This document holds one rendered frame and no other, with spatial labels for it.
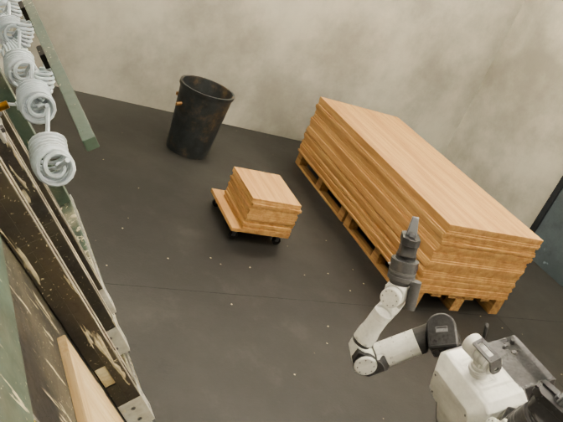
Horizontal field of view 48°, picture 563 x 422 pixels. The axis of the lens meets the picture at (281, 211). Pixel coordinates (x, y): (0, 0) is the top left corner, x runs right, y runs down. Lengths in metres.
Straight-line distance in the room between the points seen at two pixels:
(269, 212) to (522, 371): 3.05
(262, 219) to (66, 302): 3.37
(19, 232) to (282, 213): 3.59
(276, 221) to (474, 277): 1.67
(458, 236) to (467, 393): 3.01
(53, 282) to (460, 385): 1.20
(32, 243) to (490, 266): 4.37
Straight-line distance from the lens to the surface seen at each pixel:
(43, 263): 1.51
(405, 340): 2.19
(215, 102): 5.79
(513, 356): 2.15
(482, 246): 5.18
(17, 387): 0.66
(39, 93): 1.25
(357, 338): 2.16
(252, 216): 4.80
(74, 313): 1.62
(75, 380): 1.41
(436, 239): 4.95
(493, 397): 2.02
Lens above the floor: 2.33
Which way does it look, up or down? 24 degrees down
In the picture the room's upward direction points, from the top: 23 degrees clockwise
